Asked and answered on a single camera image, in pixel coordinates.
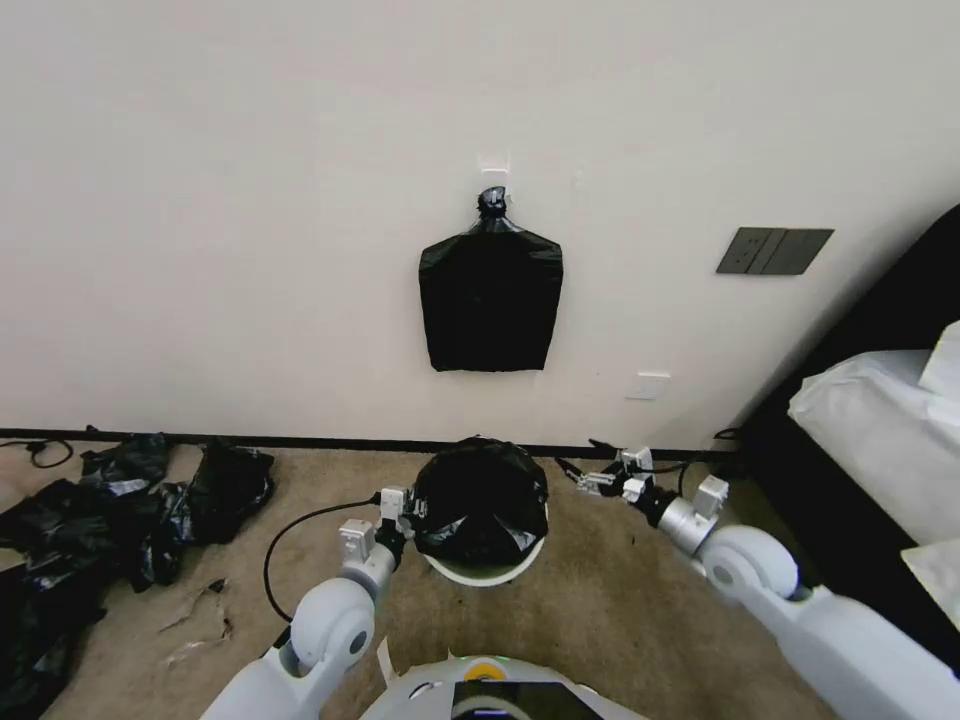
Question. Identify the white wall hook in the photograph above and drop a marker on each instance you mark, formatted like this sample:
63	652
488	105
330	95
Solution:
495	166

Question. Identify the white wall outlet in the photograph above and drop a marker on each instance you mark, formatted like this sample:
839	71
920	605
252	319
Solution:
649	385

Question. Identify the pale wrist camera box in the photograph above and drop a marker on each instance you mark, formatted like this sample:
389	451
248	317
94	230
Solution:
635	460
393	504

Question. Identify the white bed sheet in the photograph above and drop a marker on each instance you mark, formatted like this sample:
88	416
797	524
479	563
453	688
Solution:
870	435

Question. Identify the black hanging trash bag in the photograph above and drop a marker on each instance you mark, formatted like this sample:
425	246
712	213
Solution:
491	300

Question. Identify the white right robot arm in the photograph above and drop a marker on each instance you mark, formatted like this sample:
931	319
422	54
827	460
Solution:
795	622

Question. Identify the black baseboard strip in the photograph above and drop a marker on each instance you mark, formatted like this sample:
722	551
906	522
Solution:
300	437

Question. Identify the crumpled black trash bag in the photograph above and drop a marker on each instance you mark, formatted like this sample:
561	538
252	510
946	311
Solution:
90	525
127	457
37	630
229	491

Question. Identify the dark wall switch panel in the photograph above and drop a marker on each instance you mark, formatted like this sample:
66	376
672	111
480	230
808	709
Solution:
772	251

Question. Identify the white round trash bin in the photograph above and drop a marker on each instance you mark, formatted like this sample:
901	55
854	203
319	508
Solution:
480	574

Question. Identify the white pillow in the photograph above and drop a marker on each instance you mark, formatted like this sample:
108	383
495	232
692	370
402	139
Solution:
945	356

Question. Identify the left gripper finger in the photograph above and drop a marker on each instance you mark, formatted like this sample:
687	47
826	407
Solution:
418	508

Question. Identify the black trash bag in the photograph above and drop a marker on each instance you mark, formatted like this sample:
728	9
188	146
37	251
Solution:
90	525
491	300
37	630
127	457
229	491
480	502

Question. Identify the black bed frame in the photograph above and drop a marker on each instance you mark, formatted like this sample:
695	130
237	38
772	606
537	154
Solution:
847	315

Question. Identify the white robot front shell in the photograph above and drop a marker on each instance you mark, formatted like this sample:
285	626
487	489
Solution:
510	694

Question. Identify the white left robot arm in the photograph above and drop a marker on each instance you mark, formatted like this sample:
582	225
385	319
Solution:
330	622

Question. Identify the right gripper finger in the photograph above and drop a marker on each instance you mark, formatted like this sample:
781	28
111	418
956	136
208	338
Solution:
604	448
596	481

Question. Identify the white folded cloth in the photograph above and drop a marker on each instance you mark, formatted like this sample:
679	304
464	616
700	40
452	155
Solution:
937	577

